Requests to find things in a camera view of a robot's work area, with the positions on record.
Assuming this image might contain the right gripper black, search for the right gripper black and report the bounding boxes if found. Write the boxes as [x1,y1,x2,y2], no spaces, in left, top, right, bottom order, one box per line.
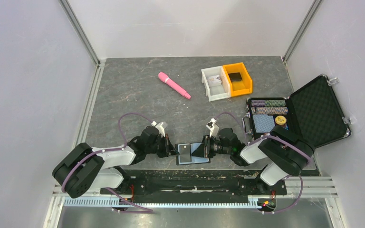
[191,134,232,158]

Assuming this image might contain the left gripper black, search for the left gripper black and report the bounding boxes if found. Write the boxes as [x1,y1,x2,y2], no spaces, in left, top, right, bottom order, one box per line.
[146,134,179,158]

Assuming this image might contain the black leather card holder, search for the black leather card holder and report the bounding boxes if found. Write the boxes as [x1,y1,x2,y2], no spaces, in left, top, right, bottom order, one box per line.
[175,144,210,166]

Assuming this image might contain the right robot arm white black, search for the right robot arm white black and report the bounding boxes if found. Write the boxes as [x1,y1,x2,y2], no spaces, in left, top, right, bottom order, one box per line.
[192,126,315,194]

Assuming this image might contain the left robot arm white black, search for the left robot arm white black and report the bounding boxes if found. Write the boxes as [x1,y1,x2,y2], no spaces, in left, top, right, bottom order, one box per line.
[52,123,178,199]

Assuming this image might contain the blue playing card deck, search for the blue playing card deck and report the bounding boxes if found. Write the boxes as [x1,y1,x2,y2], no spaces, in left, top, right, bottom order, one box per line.
[252,114,275,133]

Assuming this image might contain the card in white bin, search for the card in white bin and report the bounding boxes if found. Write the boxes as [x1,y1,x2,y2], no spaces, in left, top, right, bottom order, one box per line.
[207,75,222,87]

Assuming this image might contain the white plastic bin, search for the white plastic bin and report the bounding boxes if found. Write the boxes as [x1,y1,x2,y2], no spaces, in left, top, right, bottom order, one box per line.
[201,66,231,102]

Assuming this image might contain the poker chip row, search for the poker chip row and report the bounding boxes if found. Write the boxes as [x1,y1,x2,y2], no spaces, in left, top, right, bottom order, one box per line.
[251,107,288,115]
[251,100,286,107]

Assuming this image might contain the pink wand massager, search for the pink wand massager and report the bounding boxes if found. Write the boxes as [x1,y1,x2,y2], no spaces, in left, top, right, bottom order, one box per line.
[158,72,191,99]

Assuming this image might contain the top poker chip row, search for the top poker chip row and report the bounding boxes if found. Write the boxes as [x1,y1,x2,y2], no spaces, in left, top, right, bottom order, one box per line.
[251,100,286,107]

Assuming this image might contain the orange plastic bin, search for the orange plastic bin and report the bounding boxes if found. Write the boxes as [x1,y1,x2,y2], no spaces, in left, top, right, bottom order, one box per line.
[222,62,253,97]

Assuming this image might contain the black object in orange bin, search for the black object in orange bin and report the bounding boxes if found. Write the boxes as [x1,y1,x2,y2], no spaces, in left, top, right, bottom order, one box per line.
[228,72,242,82]

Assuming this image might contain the yellow dealer chip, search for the yellow dealer chip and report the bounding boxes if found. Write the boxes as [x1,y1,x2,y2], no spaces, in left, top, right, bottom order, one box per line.
[275,115,287,125]

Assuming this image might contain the black poker chip case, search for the black poker chip case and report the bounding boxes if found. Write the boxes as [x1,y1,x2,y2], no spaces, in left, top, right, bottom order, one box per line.
[247,74,351,148]

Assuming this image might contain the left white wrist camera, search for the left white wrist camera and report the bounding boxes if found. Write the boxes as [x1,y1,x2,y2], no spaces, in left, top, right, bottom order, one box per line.
[151,121,168,137]

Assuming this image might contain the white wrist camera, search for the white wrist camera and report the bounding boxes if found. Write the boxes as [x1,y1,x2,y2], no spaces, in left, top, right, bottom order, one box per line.
[151,121,168,137]
[206,118,219,137]

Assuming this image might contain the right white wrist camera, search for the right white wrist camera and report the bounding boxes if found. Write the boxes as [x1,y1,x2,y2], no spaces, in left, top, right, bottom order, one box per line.
[206,118,219,137]

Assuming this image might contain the white cable duct strip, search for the white cable duct strip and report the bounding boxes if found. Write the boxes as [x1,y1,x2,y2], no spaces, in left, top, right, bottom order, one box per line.
[64,196,261,209]

